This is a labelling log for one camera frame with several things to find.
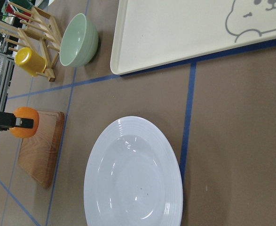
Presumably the cream bear tray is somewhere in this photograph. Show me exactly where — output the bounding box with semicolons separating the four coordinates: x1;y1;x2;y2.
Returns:
110;0;276;75

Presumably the wooden peg drying rack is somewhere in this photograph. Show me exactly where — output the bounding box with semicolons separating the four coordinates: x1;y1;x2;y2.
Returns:
0;1;62;82

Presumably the wooden cutting board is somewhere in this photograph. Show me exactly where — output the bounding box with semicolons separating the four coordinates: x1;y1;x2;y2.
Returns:
18;110;65;189

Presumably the orange fruit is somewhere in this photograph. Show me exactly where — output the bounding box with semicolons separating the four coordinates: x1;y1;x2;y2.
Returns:
9;106;39;138

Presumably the white round plate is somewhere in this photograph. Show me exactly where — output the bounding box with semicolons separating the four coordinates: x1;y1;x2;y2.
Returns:
84;116;183;226

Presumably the yellow cup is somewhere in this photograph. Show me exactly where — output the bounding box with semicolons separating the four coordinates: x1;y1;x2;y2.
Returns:
14;47;46;77

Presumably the green bowl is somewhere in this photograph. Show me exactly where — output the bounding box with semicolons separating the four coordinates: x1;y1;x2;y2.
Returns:
59;13;99;67

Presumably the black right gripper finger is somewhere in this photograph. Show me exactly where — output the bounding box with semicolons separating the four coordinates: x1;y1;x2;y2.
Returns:
14;117;34;129

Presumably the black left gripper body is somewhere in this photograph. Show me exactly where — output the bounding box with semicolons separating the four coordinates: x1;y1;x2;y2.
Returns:
0;112;16;131

